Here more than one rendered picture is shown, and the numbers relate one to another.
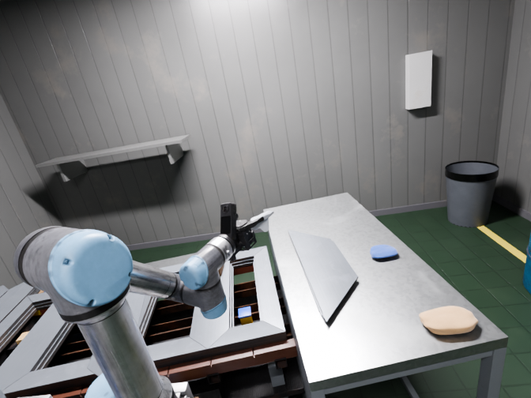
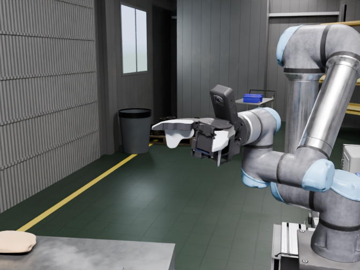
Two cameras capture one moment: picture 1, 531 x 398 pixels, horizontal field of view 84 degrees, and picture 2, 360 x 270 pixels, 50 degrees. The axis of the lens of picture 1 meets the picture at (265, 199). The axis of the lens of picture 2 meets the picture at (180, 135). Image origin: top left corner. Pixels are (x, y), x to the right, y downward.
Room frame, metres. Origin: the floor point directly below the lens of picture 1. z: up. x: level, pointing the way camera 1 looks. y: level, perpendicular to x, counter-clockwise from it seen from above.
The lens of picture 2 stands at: (1.63, 0.16, 1.60)
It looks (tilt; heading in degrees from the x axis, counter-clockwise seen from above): 12 degrees down; 189
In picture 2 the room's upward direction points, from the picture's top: straight up
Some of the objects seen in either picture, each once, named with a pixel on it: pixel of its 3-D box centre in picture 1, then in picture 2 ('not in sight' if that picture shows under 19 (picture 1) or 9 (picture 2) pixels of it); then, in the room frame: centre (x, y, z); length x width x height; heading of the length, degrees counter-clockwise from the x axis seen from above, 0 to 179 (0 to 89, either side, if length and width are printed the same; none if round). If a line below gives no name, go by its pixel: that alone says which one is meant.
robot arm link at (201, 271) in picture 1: (201, 267); (258, 125); (0.69, 0.20, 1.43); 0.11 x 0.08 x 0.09; 148
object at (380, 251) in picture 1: (382, 251); not in sight; (1.13, -0.47, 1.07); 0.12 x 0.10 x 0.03; 92
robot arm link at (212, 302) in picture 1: (206, 294); (262, 164); (0.70, 0.21, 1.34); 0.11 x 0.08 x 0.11; 58
